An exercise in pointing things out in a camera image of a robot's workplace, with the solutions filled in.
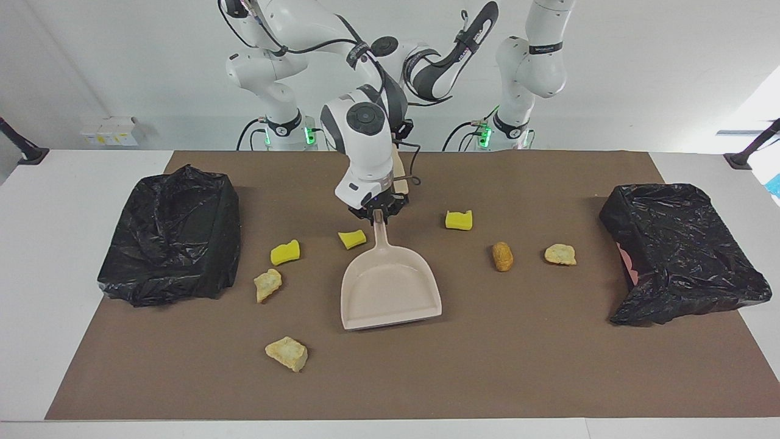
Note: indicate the black bag bin, pink inside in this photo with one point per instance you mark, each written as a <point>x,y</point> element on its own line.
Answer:
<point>682,256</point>

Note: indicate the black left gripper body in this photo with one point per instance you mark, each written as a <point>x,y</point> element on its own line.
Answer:
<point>403,131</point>

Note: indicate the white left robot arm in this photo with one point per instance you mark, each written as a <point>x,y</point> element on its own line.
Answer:
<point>530,67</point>

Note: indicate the brown bread-like lump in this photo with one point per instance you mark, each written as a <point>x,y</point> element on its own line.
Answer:
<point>503,256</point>

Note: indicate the black trash bag bin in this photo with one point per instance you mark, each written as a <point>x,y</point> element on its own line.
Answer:
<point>170,238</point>

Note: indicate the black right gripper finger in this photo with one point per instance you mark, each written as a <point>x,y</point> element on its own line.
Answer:
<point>390,217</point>
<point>369,218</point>

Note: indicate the black angled stand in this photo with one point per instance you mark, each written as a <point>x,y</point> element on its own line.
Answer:
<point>33,155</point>
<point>740,161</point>

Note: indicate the beige plastic dustpan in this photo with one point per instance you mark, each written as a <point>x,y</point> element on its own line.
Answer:
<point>390,286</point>

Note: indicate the beige brush with black bristles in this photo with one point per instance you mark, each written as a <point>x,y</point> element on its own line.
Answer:
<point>400,174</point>

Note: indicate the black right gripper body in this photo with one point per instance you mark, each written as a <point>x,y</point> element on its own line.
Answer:
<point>381,202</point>

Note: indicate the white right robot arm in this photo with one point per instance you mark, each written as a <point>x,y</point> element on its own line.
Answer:
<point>365,152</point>

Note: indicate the brown table mat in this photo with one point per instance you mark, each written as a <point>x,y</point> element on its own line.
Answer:
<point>487,366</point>

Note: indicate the white wall socket box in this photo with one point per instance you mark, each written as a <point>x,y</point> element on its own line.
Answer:
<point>109,131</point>

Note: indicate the yellow sponge piece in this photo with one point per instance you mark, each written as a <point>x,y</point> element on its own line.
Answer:
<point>459,221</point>
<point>352,239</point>
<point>285,253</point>

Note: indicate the light blue object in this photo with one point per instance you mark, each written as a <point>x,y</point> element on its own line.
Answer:
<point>776,186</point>

